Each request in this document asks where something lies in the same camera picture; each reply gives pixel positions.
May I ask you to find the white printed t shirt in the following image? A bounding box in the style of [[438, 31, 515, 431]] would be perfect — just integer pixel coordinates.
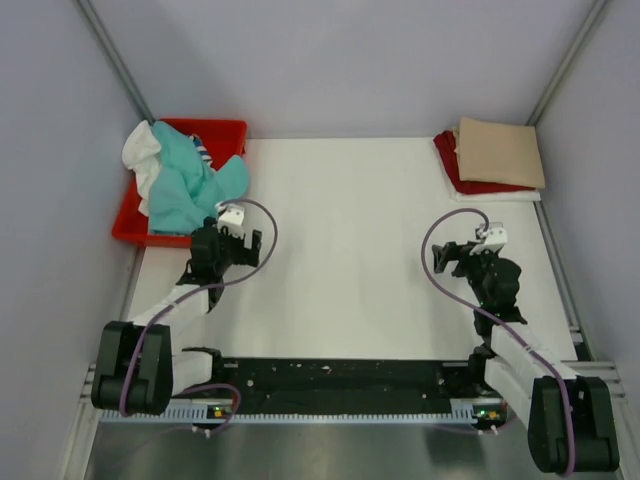
[[121, 120, 161, 217]]

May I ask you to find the beige folded t shirt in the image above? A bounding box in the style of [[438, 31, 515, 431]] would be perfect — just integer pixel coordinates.
[[457, 116, 546, 189]]

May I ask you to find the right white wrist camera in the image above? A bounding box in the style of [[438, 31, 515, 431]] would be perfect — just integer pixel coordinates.
[[471, 222, 508, 255]]

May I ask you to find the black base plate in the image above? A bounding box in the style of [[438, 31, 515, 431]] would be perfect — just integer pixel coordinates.
[[209, 357, 504, 416]]

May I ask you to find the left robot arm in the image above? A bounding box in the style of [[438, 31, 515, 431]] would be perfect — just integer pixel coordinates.
[[91, 224, 262, 416]]

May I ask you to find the red plastic bin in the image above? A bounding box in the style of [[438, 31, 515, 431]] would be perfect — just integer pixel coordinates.
[[112, 117, 250, 249]]

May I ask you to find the red folded t shirt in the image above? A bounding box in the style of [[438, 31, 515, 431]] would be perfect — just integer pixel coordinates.
[[433, 130, 536, 195]]

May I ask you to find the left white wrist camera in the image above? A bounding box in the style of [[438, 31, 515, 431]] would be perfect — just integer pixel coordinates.
[[216, 202, 245, 229]]

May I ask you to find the white folded t shirt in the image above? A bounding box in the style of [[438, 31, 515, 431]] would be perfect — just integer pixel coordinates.
[[439, 163, 541, 203]]

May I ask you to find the aluminium frame rail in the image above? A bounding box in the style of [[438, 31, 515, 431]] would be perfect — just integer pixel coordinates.
[[79, 361, 626, 403]]

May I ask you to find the grey slotted cable duct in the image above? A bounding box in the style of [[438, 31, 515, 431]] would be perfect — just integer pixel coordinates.
[[99, 399, 508, 429]]

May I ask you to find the teal t shirt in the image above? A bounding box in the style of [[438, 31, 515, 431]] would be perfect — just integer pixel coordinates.
[[148, 121, 250, 235]]

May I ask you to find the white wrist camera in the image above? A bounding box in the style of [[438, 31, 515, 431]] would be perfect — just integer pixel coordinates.
[[471, 222, 508, 255], [216, 202, 245, 229]]

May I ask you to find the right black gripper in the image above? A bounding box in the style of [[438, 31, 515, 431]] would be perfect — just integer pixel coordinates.
[[432, 241, 497, 307]]

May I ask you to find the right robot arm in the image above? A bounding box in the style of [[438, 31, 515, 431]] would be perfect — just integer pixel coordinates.
[[428, 242, 620, 475]]

